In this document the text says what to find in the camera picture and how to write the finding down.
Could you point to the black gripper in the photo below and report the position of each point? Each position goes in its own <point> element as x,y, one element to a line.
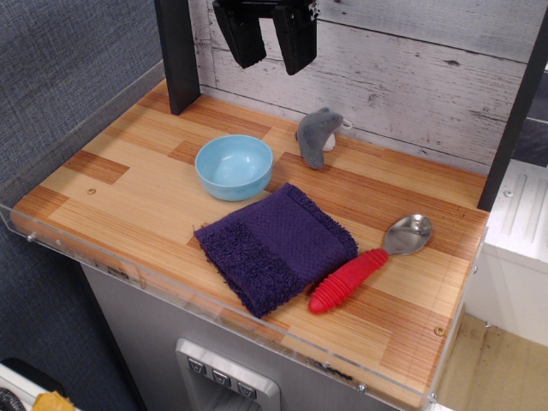
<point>295,23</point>

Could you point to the light blue bowl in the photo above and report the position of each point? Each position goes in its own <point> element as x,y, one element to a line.
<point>234,167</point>

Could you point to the purple folded towel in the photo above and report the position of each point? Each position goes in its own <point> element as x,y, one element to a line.
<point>270,251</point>

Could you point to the grey plush toy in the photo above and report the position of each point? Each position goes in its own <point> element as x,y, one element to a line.
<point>316,135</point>

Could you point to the clear acrylic guard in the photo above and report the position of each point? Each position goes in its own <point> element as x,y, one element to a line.
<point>128,202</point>

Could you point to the silver dispenser panel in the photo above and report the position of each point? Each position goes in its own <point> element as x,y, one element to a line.
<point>214,382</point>

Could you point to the yellow object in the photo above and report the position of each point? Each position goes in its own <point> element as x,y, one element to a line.
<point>52,401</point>

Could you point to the black left post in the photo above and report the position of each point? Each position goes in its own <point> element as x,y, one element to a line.
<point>177,45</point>

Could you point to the black post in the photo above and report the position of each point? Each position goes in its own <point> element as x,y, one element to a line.
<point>177,45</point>
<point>523,101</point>

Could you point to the red handled metal spoon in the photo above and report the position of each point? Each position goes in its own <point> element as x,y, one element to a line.
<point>406,236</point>

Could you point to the black right post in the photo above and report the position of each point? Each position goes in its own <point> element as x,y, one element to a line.
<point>523,101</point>

